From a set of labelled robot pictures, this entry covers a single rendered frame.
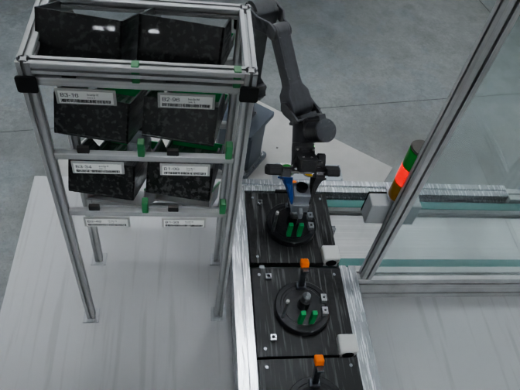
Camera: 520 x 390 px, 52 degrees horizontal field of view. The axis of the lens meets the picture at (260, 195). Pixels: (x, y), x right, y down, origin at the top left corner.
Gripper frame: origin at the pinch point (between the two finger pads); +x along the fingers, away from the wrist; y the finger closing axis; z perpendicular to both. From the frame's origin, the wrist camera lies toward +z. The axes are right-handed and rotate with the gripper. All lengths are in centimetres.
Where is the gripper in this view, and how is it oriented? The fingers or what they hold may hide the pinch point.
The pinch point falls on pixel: (301, 190)
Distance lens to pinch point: 136.3
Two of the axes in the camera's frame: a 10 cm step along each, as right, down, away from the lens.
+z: 1.4, 0.7, -9.9
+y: 9.9, 0.2, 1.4
